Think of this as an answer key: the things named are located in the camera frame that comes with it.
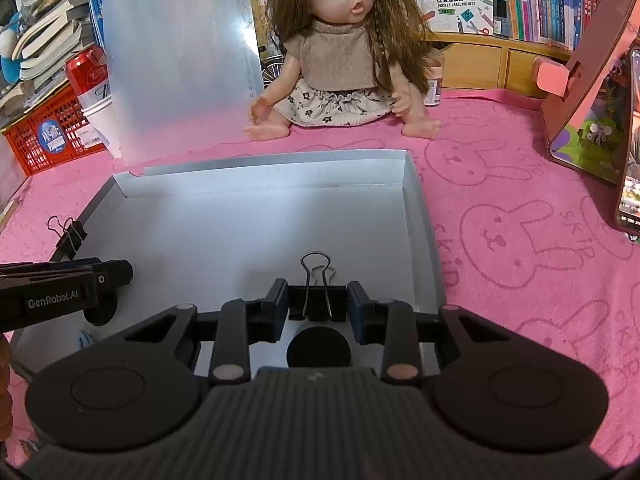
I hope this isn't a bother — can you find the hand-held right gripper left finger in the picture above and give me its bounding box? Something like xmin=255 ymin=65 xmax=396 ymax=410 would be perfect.
xmin=122 ymin=278 xmax=290 ymax=386

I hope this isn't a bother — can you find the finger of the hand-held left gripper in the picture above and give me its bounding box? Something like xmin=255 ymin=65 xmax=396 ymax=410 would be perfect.
xmin=0 ymin=258 xmax=134 ymax=300

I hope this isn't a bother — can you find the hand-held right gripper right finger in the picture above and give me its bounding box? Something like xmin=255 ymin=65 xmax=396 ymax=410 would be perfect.
xmin=347 ymin=280 xmax=511 ymax=386

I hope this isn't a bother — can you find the large black binder clip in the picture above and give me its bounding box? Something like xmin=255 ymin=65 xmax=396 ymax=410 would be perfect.
xmin=289 ymin=251 xmax=348 ymax=322

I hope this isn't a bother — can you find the large black round disc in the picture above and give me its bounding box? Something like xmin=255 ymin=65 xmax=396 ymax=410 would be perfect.
xmin=286 ymin=327 xmax=351 ymax=368

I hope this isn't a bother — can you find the white cardboard box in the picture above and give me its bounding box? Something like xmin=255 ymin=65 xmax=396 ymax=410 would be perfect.
xmin=10 ymin=149 xmax=446 ymax=376

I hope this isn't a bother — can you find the small black binder clip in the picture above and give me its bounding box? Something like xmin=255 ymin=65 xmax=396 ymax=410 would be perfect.
xmin=47 ymin=216 xmax=88 ymax=261

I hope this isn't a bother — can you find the white paper cup stack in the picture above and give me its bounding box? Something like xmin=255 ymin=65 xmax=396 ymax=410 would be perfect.
xmin=80 ymin=95 xmax=123 ymax=158

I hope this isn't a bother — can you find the large red plastic basket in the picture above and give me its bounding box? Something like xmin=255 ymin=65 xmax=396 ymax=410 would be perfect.
xmin=2 ymin=82 xmax=108 ymax=177

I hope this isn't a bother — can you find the pink rabbit-print mat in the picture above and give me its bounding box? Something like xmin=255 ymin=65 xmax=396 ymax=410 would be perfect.
xmin=0 ymin=87 xmax=640 ymax=466

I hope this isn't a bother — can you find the red soda can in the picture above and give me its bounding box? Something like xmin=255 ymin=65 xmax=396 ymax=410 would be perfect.
xmin=65 ymin=45 xmax=108 ymax=106

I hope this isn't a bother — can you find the translucent clipboard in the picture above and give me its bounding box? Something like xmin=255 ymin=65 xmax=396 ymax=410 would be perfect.
xmin=100 ymin=0 xmax=266 ymax=171

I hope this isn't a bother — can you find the small bottle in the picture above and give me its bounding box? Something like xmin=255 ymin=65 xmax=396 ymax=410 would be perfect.
xmin=424 ymin=50 xmax=445 ymax=108

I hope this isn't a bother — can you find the small blue plush toy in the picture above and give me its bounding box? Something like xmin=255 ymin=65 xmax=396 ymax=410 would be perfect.
xmin=0 ymin=10 xmax=26 ymax=83

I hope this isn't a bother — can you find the brown-haired doll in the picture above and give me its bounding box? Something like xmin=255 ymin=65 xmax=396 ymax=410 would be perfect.
xmin=244 ymin=0 xmax=443 ymax=142

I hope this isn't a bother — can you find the stack of worn books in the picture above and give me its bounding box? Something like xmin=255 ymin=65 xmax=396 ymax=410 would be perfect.
xmin=0 ymin=0 xmax=101 ymax=111

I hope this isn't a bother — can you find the wooden drawer organizer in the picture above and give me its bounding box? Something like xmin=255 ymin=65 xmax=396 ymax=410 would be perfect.
xmin=432 ymin=32 xmax=576 ymax=98

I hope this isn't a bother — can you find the pink triangular stand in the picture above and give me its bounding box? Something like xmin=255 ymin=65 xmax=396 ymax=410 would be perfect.
xmin=532 ymin=0 xmax=640 ymax=186

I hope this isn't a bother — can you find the smartphone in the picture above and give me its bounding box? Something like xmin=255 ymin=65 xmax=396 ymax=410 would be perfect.
xmin=614 ymin=45 xmax=640 ymax=246

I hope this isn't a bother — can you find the white patterned printer box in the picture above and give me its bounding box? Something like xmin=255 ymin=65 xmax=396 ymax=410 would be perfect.
xmin=412 ymin=0 xmax=496 ymax=36

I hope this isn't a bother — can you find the row of upright books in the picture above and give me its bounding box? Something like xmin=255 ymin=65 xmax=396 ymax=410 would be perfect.
xmin=435 ymin=0 xmax=613 ymax=51

